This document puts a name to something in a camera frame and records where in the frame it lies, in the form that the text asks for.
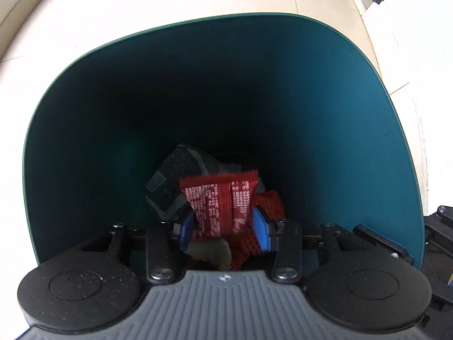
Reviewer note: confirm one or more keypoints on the silver wrapper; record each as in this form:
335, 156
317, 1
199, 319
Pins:
170, 180

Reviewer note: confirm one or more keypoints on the napa cabbage piece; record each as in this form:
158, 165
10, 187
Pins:
212, 251

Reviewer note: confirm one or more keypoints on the red snack wrapper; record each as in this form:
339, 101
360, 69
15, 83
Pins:
219, 202

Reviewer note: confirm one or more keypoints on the orange foam fruit net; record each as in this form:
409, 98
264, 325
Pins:
270, 205

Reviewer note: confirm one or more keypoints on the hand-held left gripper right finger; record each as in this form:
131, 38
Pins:
261, 233

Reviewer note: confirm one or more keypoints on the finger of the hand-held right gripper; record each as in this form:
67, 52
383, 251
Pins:
384, 243

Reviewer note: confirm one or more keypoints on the teal trash bin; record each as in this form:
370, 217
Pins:
230, 95

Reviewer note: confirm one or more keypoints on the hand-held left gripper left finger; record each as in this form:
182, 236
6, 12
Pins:
187, 232

